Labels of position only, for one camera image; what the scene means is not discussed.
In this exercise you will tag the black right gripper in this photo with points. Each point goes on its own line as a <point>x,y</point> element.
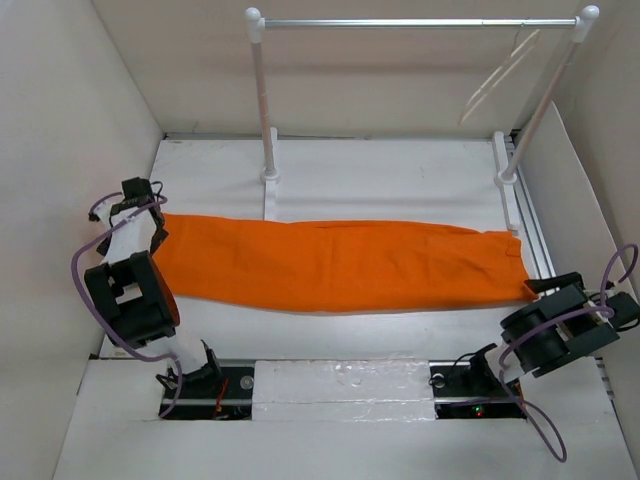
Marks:
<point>538,285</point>

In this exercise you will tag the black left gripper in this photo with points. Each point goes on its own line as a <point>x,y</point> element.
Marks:
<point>158,240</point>

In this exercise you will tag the orange trousers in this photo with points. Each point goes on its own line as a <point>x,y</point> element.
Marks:
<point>341,266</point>

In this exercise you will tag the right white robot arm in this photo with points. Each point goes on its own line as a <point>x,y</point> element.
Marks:
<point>566,323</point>

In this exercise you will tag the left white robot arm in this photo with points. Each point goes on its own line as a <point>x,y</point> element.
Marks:
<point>135,304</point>

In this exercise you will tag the wooden clothes hanger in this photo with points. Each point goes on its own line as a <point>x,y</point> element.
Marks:
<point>518,53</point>

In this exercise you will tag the white clothes rack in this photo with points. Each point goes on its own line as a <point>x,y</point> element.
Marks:
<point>506,165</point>

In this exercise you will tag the aluminium table edge rail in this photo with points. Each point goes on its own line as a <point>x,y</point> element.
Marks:
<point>537,255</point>

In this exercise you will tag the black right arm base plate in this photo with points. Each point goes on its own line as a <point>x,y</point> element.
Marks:
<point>463,391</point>

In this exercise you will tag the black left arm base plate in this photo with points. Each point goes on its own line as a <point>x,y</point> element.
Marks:
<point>227,399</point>

